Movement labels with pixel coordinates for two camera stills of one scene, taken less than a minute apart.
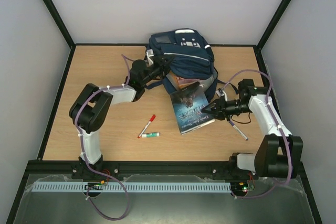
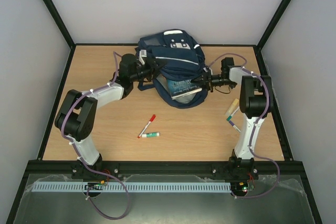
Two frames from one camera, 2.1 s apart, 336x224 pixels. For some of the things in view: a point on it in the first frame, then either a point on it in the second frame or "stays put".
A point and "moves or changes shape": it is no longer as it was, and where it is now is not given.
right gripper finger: x=212 y=106 to x=203 y=78
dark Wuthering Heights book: x=188 y=103 to x=179 y=88
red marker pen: x=144 y=130 stays put
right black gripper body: x=220 y=107 to x=206 y=78
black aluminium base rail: x=118 y=168 stays put
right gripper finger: x=212 y=114 to x=201 y=85
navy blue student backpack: x=190 y=57 moves or changes shape
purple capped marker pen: x=238 y=130 stays put
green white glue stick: x=151 y=134 stays put
